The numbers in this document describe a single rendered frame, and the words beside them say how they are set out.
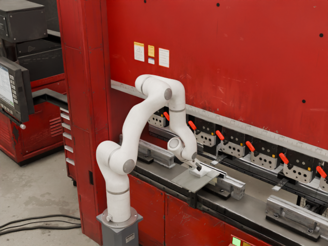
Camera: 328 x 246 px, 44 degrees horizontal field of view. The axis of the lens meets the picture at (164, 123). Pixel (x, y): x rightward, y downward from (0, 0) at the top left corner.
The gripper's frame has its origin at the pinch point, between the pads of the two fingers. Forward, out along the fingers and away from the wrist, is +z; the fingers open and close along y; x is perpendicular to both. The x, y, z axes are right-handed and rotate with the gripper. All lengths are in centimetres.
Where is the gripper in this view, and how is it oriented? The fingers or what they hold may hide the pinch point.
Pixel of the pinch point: (195, 166)
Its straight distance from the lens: 252.7
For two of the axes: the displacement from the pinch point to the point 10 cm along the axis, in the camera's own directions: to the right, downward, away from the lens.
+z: 4.4, 4.9, 7.6
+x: -5.3, 8.2, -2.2
